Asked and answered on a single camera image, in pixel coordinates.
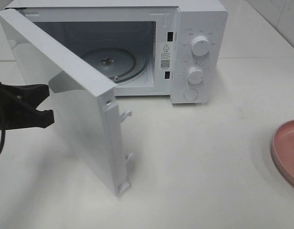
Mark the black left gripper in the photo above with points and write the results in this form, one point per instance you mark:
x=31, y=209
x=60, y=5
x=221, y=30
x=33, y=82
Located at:
x=18, y=105

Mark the white microwave door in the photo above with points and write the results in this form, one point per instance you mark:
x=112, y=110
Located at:
x=86, y=114

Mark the white timer knob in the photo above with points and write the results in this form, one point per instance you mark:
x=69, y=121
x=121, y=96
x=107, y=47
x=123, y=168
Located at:
x=195, y=75

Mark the pink round plate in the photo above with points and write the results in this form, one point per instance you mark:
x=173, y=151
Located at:
x=282, y=150

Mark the glass microwave turntable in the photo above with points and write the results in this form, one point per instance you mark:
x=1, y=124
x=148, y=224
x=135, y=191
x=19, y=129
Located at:
x=118, y=60

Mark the white microwave oven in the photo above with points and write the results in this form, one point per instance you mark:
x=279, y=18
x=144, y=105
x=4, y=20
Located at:
x=163, y=27

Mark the upper white power knob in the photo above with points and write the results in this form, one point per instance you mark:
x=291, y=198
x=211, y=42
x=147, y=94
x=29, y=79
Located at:
x=200, y=45

